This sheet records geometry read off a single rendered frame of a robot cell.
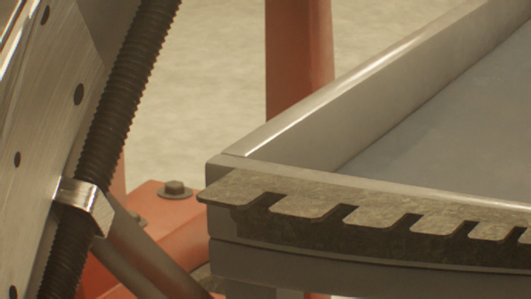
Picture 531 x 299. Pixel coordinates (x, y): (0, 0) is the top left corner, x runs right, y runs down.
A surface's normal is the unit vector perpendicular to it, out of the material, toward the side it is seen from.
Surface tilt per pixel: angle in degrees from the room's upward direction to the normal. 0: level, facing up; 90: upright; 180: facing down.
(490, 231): 0
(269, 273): 90
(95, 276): 90
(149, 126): 0
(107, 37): 90
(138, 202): 0
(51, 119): 90
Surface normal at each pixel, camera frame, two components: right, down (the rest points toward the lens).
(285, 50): -0.47, 0.30
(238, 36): -0.01, -0.94
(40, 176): 0.88, 0.15
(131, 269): -0.31, 0.90
